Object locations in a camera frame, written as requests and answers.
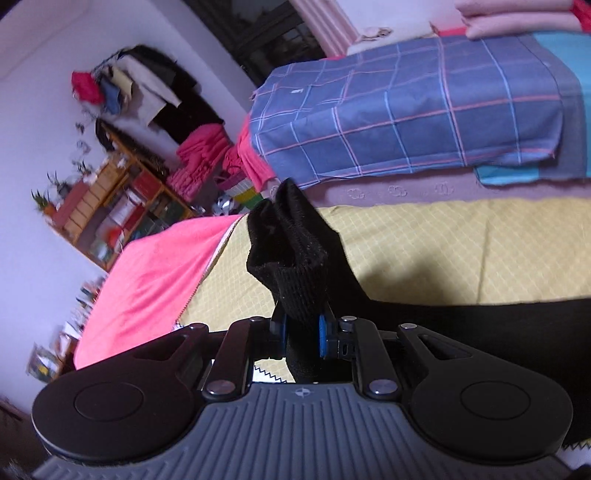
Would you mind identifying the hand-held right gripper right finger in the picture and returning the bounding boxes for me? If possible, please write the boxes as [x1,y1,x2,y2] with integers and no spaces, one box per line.
[318,314,468,400]

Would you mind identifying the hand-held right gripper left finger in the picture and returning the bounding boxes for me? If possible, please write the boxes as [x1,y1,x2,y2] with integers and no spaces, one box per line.
[134,314,289,400]

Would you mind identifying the black pants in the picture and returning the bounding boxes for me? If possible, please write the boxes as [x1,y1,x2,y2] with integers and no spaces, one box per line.
[246,178,591,444]

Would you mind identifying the pink blanket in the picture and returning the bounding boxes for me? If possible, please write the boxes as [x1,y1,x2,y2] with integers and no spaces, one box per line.
[74,215,244,371]

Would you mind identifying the yellow diamond-patterned blanket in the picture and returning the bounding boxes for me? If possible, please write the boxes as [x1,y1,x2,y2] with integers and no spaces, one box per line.
[175,198,591,455]

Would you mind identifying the striped woven bag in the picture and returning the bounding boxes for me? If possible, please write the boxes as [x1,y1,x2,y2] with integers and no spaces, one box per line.
[216,173,260,217]

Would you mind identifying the red cloth under quilt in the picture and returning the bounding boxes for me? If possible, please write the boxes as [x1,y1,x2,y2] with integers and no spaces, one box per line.
[235,115,279,191]

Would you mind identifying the stack of red folded clothes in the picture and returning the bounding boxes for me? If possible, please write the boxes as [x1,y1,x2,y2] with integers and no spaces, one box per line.
[165,124,232,205]
[570,0,591,34]

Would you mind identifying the purple embroidered sheet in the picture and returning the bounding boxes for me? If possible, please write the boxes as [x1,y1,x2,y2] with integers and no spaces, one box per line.
[299,174,591,209]

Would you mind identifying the wooden shelf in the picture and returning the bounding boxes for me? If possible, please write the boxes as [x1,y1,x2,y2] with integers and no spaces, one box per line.
[50,137,200,273]

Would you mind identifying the blue-grey plaid quilt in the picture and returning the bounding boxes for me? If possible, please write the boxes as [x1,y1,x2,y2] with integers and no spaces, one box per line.
[249,34,583,191]

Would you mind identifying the pile of hanging clothes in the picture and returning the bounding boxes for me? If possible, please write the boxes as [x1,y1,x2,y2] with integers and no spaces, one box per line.
[71,44,225,145]

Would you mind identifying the white pillow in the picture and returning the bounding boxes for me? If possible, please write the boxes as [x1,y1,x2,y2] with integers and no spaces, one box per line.
[345,24,437,57]

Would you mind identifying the dark window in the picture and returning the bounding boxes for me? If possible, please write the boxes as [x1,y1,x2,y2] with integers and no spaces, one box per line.
[185,0,326,88]

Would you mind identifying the pink curtain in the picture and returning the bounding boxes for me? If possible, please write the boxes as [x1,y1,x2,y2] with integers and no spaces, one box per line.
[287,0,362,59]

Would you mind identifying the teal and grey sheet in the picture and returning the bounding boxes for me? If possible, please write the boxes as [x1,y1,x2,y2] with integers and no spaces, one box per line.
[475,31,591,186]

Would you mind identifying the folded pale pink blankets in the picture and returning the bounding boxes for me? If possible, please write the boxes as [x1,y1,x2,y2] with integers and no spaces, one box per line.
[454,0,591,41]

